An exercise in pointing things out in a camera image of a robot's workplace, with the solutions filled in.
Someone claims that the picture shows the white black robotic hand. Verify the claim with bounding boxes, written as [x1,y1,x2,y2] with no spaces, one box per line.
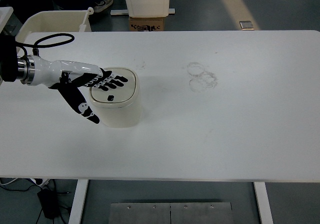
[31,56,128,124]

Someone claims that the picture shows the cream lidded trash can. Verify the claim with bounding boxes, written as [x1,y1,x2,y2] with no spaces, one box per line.
[89,67,142,128]

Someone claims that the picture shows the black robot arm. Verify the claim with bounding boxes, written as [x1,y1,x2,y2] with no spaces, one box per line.
[0,35,35,84]

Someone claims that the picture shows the cream plastic storage bin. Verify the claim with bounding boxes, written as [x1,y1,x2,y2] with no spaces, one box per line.
[15,8,94,43]

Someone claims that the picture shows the white table foot bar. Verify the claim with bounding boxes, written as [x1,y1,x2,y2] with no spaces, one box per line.
[110,8,176,16]

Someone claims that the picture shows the grey sneaker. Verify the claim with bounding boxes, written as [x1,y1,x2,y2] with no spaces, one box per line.
[93,0,114,13]

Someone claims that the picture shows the brown cardboard box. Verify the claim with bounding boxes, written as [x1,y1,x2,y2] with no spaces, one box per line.
[128,17,166,32]

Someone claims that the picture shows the white power strip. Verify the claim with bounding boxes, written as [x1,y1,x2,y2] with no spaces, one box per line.
[30,178,50,186]

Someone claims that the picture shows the white left table leg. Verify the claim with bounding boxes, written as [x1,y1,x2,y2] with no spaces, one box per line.
[68,179,89,224]

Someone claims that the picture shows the white table leg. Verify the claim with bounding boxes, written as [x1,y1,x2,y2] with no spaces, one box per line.
[253,182,274,224]
[68,179,89,224]

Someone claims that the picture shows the black power adapter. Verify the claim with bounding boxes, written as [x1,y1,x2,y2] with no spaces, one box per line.
[37,189,60,219]

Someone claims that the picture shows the silver floor socket plate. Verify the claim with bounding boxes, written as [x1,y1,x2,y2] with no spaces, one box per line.
[239,21,255,31]

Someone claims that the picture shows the white right table leg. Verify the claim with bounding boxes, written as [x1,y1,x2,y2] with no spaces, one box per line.
[253,182,274,224]

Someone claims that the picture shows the black looped cable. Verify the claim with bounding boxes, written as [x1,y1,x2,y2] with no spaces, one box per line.
[15,33,76,56]

